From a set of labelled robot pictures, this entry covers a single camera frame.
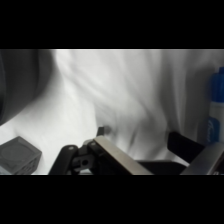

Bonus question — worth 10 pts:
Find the black round pan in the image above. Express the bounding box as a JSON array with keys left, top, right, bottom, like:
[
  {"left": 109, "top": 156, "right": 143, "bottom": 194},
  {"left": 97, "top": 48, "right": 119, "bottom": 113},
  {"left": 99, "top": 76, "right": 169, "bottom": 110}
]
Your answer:
[{"left": 0, "top": 49, "right": 58, "bottom": 128}]

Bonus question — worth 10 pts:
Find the blue and white pen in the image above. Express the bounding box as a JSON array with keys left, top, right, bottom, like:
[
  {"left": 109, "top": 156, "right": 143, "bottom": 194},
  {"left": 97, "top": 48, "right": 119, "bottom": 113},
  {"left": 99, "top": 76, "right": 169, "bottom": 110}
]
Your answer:
[{"left": 203, "top": 65, "right": 224, "bottom": 146}]

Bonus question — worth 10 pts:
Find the grey cube block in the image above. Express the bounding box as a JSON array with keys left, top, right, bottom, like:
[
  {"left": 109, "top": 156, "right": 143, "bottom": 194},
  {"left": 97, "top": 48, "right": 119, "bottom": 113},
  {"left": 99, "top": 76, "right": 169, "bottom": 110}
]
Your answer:
[{"left": 0, "top": 135, "right": 43, "bottom": 176}]

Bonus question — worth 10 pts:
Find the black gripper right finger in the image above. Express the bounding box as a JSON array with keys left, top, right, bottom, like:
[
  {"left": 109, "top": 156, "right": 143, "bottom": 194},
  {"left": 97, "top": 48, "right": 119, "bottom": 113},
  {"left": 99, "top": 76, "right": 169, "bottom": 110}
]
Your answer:
[{"left": 166, "top": 131, "right": 224, "bottom": 176}]

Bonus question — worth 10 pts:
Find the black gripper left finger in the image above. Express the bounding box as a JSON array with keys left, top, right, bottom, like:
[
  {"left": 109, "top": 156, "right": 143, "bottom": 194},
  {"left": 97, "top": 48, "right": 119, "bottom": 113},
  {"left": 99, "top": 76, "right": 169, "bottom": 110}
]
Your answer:
[{"left": 48, "top": 134, "right": 155, "bottom": 176}]

